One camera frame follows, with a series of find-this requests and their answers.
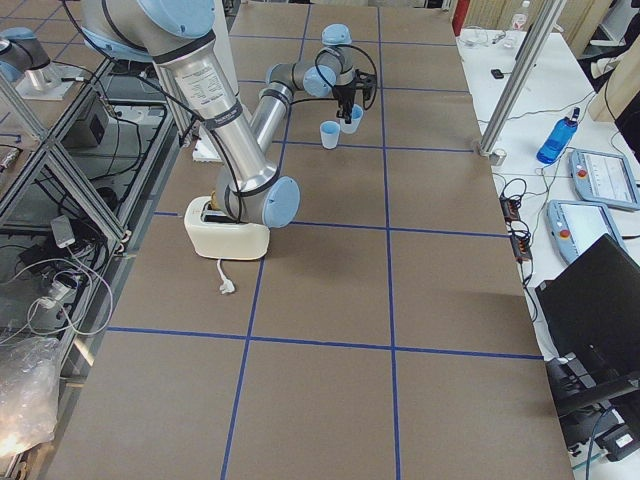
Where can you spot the aluminium frame post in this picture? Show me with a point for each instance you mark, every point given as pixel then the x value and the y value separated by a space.
pixel 533 45

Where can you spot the teach pendant near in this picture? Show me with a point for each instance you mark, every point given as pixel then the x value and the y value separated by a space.
pixel 576 225

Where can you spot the black laptop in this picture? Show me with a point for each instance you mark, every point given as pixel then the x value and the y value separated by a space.
pixel 592 313

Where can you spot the black power strip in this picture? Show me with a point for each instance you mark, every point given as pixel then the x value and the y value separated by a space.
pixel 518 230

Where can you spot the toast slice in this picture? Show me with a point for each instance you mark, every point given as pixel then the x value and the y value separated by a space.
pixel 213 201

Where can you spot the cream toaster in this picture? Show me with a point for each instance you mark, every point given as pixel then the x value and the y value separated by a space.
pixel 213 235

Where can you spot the teach pendant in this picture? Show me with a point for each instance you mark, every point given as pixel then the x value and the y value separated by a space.
pixel 604 177
pixel 576 225

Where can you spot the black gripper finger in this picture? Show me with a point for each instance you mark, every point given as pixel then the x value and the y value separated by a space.
pixel 344 113

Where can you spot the teach pendant far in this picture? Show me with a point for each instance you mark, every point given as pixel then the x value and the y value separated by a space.
pixel 604 177

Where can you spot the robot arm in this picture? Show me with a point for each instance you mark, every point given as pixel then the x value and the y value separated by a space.
pixel 179 36

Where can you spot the clear plastic bag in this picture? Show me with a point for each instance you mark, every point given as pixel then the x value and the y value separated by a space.
pixel 30 372

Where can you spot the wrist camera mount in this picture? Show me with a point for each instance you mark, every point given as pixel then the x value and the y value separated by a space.
pixel 366 83

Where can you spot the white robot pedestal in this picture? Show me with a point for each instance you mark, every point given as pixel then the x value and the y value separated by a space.
pixel 204 150

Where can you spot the blue water bottle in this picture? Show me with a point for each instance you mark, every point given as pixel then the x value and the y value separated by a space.
pixel 559 138

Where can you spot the toaster white plug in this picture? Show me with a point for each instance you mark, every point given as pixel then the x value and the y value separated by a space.
pixel 226 287

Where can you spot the light blue cup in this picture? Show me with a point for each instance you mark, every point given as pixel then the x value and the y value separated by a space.
pixel 351 126
pixel 329 133

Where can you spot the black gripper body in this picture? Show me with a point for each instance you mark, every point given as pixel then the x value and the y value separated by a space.
pixel 344 94

